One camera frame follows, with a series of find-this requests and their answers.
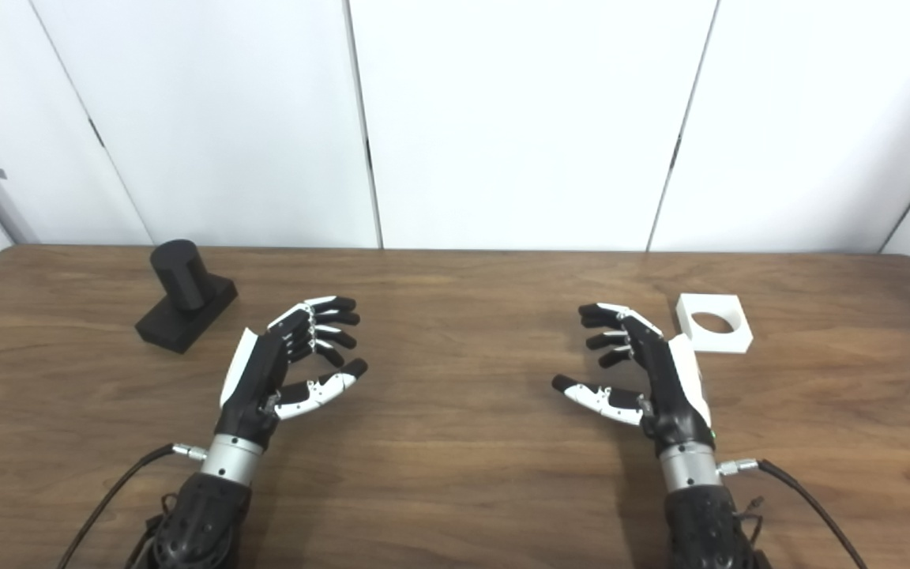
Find white square piece with hole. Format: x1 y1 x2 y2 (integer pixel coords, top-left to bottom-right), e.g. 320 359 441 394
675 293 754 354

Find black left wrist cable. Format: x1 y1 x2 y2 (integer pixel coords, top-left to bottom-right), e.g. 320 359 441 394
56 443 209 569

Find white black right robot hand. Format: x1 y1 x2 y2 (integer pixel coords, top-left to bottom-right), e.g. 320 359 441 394
551 303 716 458

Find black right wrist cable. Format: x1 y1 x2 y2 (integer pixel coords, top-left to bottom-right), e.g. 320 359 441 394
717 458 871 569

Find black peg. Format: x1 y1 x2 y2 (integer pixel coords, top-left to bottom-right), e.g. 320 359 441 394
135 239 239 355

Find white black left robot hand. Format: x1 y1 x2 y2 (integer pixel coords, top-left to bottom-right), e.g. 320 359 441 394
214 296 369 450

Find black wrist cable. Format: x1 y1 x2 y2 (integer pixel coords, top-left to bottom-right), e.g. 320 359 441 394
717 458 871 569
56 443 209 569

